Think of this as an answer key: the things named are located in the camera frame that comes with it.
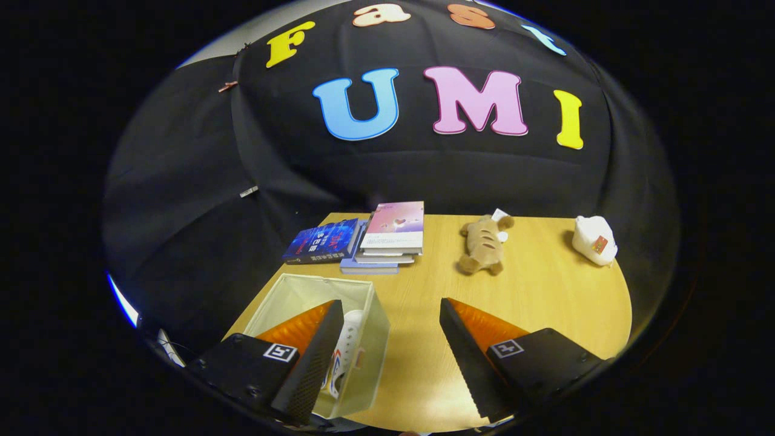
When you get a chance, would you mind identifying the dark blue book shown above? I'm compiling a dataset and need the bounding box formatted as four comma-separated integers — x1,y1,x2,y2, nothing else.
282,218,361,265

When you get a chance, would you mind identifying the white canvas shoe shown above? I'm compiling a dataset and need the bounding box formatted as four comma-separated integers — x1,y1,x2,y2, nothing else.
327,310,367,397

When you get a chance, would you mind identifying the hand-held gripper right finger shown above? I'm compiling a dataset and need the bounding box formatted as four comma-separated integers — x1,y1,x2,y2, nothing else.
439,297,607,423

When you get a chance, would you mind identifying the cream fabric storage box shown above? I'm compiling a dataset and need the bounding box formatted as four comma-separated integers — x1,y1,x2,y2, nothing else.
242,274,391,420

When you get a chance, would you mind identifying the tan bread plush toy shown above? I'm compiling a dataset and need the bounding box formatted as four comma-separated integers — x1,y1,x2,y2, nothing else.
457,209,515,276

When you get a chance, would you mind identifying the grey book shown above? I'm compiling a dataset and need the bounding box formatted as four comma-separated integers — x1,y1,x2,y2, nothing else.
354,250,415,265

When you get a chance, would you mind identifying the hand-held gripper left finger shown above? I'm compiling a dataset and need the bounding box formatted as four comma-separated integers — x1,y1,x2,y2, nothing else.
183,300,346,426

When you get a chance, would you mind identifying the pink cover book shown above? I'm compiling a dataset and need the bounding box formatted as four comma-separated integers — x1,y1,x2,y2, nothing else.
360,202,424,255

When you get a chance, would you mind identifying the white plush toy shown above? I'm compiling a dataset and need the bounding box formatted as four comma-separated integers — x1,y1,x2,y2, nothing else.
572,216,618,267

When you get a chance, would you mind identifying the light blue book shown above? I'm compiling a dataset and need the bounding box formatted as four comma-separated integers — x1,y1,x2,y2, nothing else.
340,221,400,274

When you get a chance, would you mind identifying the black backdrop cloth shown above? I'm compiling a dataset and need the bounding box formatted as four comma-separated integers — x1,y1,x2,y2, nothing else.
103,0,679,358

